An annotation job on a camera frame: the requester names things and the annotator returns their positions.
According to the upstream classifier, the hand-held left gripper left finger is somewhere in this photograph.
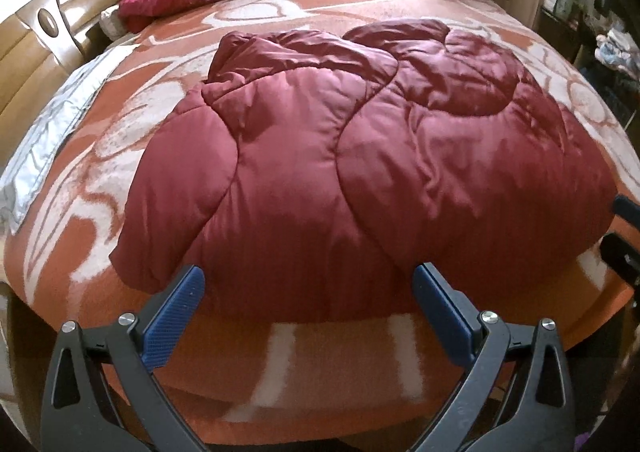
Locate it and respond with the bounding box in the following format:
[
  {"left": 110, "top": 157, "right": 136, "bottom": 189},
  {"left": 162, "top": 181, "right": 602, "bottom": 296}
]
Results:
[{"left": 41, "top": 264, "right": 207, "bottom": 452}]

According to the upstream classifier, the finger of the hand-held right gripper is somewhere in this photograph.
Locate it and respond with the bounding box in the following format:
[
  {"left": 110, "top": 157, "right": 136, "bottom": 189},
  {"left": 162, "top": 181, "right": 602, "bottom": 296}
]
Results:
[{"left": 612, "top": 194, "right": 640, "bottom": 222}]

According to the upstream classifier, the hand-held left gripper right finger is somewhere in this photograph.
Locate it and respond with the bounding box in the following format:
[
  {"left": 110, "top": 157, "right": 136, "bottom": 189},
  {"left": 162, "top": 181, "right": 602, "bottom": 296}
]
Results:
[{"left": 411, "top": 262, "right": 576, "bottom": 452}]

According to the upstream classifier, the dark red padded quilt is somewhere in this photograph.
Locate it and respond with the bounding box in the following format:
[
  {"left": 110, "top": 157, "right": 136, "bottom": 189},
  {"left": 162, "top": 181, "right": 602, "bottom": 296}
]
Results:
[{"left": 109, "top": 18, "right": 621, "bottom": 323}]

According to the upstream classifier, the pile of light clothes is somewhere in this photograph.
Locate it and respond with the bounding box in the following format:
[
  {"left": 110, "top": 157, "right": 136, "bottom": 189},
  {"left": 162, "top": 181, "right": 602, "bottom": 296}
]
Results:
[{"left": 592, "top": 24, "right": 640, "bottom": 74}]

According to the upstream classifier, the orange and white patterned blanket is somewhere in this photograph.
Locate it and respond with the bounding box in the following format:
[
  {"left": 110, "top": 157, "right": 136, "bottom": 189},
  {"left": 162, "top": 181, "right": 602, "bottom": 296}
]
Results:
[{"left": 0, "top": 0, "right": 640, "bottom": 433}]

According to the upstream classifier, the silver grey sheet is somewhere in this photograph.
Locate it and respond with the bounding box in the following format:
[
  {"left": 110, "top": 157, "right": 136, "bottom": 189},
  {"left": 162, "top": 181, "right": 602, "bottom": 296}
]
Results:
[{"left": 0, "top": 42, "right": 143, "bottom": 233}]

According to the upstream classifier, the white pillow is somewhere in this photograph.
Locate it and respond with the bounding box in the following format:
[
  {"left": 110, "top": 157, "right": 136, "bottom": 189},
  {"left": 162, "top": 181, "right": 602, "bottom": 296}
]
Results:
[{"left": 100, "top": 7, "right": 132, "bottom": 39}]

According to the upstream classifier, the wooden headboard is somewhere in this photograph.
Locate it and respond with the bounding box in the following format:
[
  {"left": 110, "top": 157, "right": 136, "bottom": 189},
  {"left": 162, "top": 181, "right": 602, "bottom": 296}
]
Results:
[{"left": 0, "top": 0, "right": 148, "bottom": 168}]

